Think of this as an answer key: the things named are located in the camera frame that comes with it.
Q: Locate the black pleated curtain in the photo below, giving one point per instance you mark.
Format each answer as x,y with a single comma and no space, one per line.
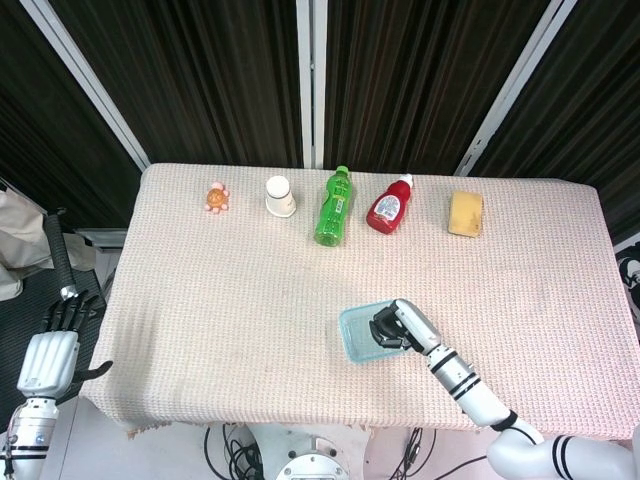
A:
200,75
415,75
45,145
590,100

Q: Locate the blue plastic lid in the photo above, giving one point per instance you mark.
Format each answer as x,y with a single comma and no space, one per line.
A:
357,332

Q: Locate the yellow sponge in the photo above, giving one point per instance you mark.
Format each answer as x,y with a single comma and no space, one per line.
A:
466,212

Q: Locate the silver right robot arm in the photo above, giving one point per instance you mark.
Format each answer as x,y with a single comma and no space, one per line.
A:
480,400

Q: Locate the red ketchup squeeze bottle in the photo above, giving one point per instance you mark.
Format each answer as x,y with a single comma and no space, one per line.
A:
386,207

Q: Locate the black white printed object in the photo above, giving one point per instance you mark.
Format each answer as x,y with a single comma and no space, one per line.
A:
629,280

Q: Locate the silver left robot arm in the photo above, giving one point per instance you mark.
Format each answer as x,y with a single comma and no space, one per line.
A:
30,440

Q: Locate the orange pink turtle toy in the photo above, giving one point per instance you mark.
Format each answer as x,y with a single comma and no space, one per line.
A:
217,198

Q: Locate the grey metal shelf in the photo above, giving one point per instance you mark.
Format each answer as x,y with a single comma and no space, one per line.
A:
102,237

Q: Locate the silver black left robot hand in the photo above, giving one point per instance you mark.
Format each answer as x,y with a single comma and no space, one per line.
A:
50,362

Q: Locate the white frame post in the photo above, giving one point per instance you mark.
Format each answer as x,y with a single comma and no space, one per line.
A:
515,85
311,75
85,75

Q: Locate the green plastic drink bottle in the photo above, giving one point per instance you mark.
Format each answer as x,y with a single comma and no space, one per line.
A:
332,210

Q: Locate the beige fabric bag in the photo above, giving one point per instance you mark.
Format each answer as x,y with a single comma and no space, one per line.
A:
22,225

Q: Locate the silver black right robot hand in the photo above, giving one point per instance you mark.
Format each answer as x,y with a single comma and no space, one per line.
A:
417,327

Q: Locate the black ribbed pole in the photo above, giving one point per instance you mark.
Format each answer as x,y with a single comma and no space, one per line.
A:
57,245

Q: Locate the silver robot torso base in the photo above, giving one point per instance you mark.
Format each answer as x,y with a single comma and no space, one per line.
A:
310,452

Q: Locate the pink woven tablecloth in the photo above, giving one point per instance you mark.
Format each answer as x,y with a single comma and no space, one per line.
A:
240,310

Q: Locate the white paper cup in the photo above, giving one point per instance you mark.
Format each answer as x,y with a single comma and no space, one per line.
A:
279,197

